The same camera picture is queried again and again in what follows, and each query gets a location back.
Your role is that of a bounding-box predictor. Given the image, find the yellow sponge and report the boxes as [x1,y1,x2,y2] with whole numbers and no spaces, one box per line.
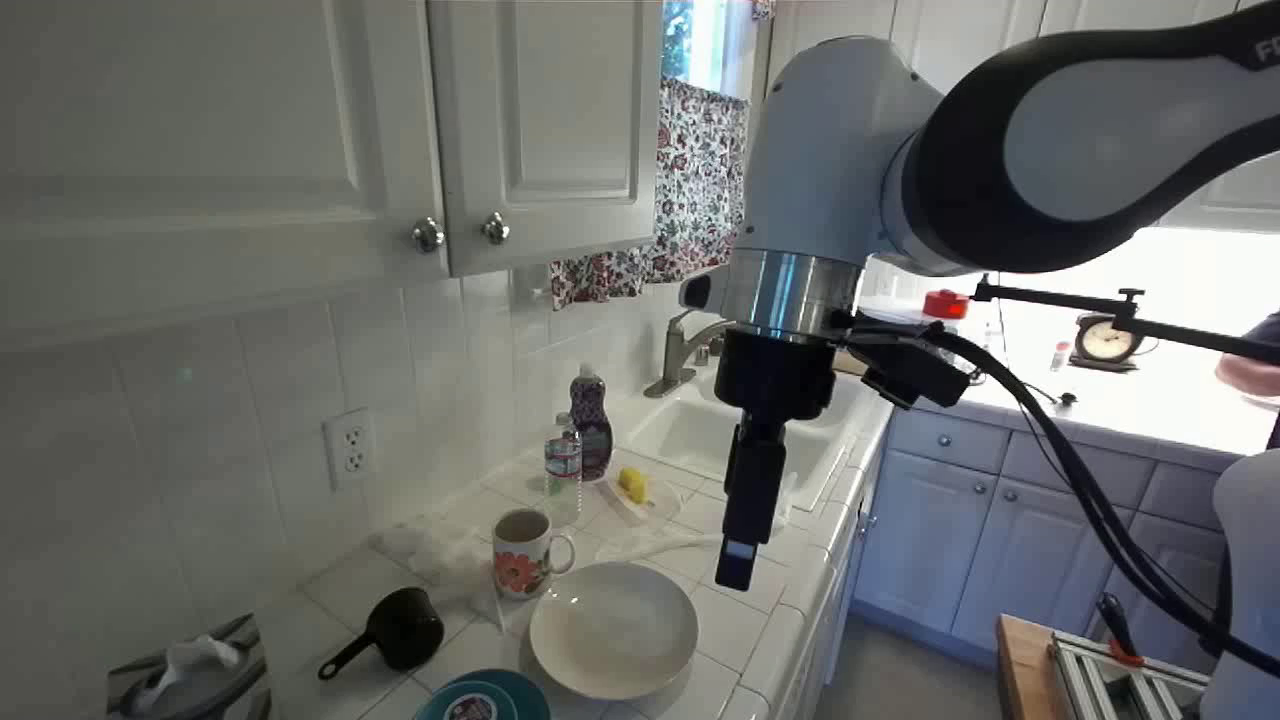
[614,467,652,506]

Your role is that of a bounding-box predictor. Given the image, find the black camera tripod arm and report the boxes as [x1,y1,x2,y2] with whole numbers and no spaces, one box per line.
[972,278,1280,363]

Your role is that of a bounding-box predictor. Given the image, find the purple dish soap bottle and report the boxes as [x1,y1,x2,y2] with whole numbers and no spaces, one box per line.
[569,363,613,482]

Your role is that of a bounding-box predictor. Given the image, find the white kitchen sink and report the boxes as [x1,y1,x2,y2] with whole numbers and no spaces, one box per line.
[624,378,887,511]

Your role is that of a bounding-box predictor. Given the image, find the white round plate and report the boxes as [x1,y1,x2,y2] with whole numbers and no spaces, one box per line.
[527,563,698,699]

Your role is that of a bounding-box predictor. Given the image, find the floral ceramic mug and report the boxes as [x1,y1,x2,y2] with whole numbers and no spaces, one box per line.
[493,508,574,599]

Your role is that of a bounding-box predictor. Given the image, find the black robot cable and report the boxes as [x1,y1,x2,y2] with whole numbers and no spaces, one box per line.
[834,309,1280,680]

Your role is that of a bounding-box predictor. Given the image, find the clear water bottle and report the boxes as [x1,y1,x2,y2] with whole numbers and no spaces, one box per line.
[542,413,578,528]

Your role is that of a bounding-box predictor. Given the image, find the white wall outlet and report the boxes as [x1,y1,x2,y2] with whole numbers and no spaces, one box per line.
[324,413,377,490]

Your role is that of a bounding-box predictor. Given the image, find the round scale on counter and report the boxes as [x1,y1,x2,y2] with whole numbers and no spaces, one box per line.
[1066,317,1143,373]

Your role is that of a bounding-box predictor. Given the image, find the blue bowl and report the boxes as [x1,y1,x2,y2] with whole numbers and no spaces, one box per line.
[415,670,550,720]

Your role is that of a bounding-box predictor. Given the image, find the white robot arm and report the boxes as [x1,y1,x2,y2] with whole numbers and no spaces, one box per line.
[710,0,1280,594]

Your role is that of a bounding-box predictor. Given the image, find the black measuring cup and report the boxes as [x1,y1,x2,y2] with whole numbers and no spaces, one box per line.
[315,590,442,680]

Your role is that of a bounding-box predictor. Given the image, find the metal sink faucet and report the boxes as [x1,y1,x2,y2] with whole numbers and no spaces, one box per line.
[642,314,727,401]

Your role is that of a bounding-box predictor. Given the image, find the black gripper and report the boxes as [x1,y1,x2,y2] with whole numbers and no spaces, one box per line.
[715,330,834,594]

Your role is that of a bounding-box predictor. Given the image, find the white upper cabinet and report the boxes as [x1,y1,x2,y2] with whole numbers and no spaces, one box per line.
[0,0,659,343]

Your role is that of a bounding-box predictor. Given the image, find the grey striped oven mitt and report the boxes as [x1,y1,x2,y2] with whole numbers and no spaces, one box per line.
[103,611,274,720]

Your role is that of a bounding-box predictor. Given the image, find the blue cup with handle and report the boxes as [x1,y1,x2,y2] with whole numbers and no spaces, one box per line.
[423,680,515,720]

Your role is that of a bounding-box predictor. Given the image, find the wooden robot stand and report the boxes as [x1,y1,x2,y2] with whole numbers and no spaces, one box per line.
[997,615,1066,720]

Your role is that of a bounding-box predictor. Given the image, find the blue lower cabinets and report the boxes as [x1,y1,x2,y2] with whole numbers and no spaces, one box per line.
[856,413,1264,672]

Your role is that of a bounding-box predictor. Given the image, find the floral window curtain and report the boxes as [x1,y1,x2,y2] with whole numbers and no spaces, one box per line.
[542,82,751,309]

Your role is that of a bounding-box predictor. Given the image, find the crumpled clear plastic wrap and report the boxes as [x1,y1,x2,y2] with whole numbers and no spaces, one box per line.
[377,515,527,628]

